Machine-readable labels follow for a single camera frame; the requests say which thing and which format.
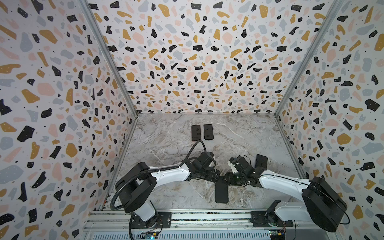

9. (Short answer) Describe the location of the blue edged phone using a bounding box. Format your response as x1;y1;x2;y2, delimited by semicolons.
255;154;268;169

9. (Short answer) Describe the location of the black phone case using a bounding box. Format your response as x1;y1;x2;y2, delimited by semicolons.
215;177;229;204

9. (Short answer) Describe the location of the purple edged phone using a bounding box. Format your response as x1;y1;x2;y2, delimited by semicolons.
204;124;214;140

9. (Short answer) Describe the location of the silver edged phone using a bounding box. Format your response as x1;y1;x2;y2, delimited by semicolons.
191;125;202;141

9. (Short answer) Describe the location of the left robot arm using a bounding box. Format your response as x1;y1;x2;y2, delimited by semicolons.
110;152;220;222

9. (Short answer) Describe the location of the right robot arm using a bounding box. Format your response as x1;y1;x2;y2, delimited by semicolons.
224;155;348;233

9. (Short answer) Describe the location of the right circuit board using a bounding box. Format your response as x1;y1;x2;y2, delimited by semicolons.
269;230;286;240

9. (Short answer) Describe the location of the circuit board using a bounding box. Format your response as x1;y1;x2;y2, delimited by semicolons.
138;231;160;240
269;230;286;240

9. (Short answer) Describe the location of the left circuit board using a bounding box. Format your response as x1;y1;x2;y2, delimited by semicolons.
138;231;160;240

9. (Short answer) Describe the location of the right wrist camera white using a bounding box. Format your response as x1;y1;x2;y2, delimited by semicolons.
228;161;238;174

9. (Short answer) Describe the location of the black corrugated cable left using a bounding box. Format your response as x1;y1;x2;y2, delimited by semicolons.
109;140;208;211

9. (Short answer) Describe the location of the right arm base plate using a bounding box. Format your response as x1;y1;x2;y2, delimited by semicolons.
250;211;294;228

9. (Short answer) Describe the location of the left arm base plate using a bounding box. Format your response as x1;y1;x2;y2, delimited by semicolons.
131;212;172;230

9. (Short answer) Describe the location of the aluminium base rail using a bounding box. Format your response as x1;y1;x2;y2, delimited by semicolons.
82;209;342;240

